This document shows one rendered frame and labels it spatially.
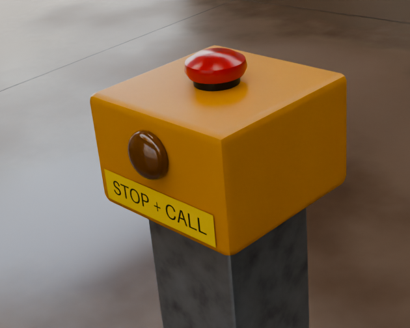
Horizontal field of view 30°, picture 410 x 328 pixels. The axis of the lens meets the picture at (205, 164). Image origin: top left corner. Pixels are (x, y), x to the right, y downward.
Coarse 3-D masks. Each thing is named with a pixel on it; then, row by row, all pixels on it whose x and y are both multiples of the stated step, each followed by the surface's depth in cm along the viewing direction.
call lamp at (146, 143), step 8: (136, 136) 45; (144, 136) 44; (152, 136) 44; (128, 144) 45; (136, 144) 44; (144, 144) 44; (152, 144) 44; (160, 144) 44; (128, 152) 45; (136, 152) 44; (144, 152) 44; (152, 152) 44; (160, 152) 44; (136, 160) 45; (144, 160) 44; (152, 160) 44; (160, 160) 44; (168, 160) 44; (136, 168) 45; (144, 168) 45; (152, 168) 44; (160, 168) 44; (144, 176) 45; (152, 176) 45; (160, 176) 45
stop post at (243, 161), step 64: (256, 64) 50; (128, 128) 46; (192, 128) 42; (256, 128) 42; (320, 128) 47; (128, 192) 49; (192, 192) 44; (256, 192) 44; (320, 192) 49; (192, 256) 50; (256, 256) 49; (192, 320) 53; (256, 320) 51
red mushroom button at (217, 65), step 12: (216, 48) 48; (192, 60) 47; (204, 60) 46; (216, 60) 46; (228, 60) 46; (240, 60) 46; (192, 72) 46; (204, 72) 46; (216, 72) 46; (228, 72) 46; (240, 72) 46
